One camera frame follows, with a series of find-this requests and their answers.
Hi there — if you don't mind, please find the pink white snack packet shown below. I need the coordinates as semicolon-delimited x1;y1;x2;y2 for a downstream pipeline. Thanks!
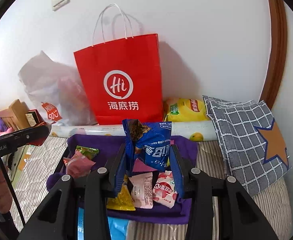
130;172;154;208

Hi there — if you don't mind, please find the wooden headboard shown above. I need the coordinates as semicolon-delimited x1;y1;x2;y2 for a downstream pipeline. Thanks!
0;99;29;133

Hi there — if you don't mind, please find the purple towel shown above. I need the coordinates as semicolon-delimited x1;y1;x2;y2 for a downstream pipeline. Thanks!
46;134;199;224

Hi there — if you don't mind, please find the white plastic shopping bag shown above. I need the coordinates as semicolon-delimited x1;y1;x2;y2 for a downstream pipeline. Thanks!
18;51;98;127

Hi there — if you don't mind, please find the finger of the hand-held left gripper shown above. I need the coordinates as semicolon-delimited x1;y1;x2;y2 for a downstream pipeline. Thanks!
0;125;50;147

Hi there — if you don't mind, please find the blue tissue pack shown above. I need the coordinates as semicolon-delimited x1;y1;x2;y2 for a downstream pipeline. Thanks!
78;207;130;240

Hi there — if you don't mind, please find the blue cookie packet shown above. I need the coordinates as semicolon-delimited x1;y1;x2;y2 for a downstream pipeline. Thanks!
122;119;173;178

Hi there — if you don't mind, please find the striped bed mattress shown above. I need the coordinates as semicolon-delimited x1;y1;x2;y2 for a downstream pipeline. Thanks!
10;136;293;240

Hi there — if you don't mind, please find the purple plush toy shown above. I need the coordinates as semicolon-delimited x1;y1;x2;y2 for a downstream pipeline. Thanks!
0;116;13;136

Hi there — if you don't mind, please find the red paper bag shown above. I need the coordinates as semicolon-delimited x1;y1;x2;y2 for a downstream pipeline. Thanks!
73;4;164;125

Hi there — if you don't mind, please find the pink peach snack packet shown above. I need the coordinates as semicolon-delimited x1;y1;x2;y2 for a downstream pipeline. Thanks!
63;152;96;178

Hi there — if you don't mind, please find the fruit print paper roll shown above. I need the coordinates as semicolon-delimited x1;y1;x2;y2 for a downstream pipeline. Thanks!
49;120;218;142

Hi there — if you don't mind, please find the person's left hand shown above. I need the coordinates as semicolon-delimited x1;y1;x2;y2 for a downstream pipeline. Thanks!
0;165;13;215

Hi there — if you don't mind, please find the yellow chip bag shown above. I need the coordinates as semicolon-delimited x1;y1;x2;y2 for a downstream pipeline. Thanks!
164;97;211;122

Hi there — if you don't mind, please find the yellow snack packet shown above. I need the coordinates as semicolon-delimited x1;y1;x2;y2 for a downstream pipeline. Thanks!
106;175;136;211

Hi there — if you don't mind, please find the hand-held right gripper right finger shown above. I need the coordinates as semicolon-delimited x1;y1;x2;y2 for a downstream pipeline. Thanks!
170;144;279;240

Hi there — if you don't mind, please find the pink white strawberry candy packet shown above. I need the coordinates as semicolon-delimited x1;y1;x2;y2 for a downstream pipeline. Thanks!
153;171;177;208

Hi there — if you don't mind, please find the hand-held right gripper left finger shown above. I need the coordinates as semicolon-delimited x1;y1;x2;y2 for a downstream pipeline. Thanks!
16;142;127;240

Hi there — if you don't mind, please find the grey checked cloth with star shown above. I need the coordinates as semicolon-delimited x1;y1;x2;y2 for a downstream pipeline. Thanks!
203;95;292;197

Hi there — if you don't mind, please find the patterned notebook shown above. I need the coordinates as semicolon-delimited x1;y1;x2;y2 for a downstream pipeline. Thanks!
25;109;45;128

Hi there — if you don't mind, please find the green snack packet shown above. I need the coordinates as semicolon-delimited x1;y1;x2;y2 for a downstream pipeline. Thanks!
75;145;99;159

